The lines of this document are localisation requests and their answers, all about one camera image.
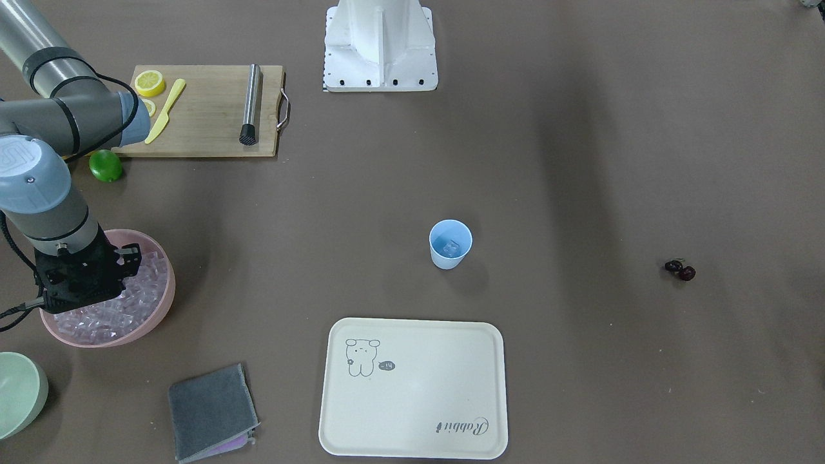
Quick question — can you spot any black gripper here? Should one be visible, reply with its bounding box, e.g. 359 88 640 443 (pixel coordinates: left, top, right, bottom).
34 229 142 314

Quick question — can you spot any clear ice cube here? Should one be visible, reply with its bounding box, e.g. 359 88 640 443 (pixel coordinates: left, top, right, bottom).
441 240 461 258

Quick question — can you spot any dark cherries pair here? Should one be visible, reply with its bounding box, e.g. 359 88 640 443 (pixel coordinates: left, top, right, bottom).
663 259 696 282

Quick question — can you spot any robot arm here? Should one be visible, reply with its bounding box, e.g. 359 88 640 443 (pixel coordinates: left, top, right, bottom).
1 1 151 318

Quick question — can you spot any clear ice cubes pile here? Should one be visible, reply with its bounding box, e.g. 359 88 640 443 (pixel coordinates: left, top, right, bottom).
51 251 170 345

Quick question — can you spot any light blue plastic cup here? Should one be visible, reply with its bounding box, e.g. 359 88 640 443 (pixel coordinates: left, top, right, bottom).
428 219 472 270

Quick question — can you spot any pink bowl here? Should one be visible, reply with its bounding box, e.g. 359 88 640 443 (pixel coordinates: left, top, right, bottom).
39 229 176 349

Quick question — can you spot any mint green bowl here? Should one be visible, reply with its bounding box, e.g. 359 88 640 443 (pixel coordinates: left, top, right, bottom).
1 352 49 440

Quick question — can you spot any green lime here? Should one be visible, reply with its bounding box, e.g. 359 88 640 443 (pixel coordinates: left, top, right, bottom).
88 150 124 182

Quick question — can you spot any yellow plastic knife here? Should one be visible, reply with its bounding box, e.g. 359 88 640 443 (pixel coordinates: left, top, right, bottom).
144 79 188 144

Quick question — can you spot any lemon slice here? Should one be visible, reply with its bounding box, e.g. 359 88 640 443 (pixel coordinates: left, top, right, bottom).
141 98 157 118
133 70 167 97

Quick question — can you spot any grey folded cloth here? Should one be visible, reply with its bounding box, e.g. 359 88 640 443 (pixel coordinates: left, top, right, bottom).
168 363 260 463

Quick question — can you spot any wooden cutting board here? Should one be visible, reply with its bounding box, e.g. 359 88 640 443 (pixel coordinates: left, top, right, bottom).
114 64 287 158

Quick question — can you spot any metal muddler black tip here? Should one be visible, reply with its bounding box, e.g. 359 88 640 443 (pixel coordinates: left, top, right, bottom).
238 64 262 146

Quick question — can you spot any beige rabbit tray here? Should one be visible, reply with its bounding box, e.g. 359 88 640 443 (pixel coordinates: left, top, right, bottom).
318 317 509 460

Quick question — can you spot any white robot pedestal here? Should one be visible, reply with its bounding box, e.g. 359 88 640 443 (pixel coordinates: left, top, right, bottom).
322 1 439 92

